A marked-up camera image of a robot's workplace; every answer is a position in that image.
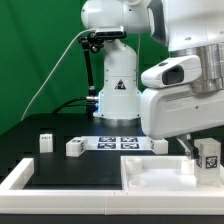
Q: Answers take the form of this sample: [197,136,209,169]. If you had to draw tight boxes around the black base cables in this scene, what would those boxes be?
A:
[51,96,100,115]

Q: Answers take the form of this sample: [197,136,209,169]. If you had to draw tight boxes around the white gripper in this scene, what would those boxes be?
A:
[140,85,224,159]

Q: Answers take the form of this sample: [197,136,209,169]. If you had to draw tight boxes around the white camera cable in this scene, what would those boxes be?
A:
[20,28,97,122]

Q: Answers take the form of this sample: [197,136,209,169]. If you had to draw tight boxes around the white U-shaped fence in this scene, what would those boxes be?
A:
[0,158,224,215]

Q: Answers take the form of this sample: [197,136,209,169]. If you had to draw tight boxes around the white square tabletop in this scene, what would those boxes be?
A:
[121,156,224,190]

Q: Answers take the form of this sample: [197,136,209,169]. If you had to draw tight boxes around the fiducial marker sheet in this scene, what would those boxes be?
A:
[96,136,140,150]

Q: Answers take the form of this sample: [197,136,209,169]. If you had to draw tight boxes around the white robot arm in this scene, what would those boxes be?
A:
[81,0,224,158]

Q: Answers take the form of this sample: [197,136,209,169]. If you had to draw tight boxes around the rear camera on mount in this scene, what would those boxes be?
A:
[95,30,127,39]

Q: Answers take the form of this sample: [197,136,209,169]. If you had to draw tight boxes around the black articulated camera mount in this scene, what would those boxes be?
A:
[78,32,104,96]

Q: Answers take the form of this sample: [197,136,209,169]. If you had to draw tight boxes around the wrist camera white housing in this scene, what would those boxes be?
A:
[141,55,202,89]

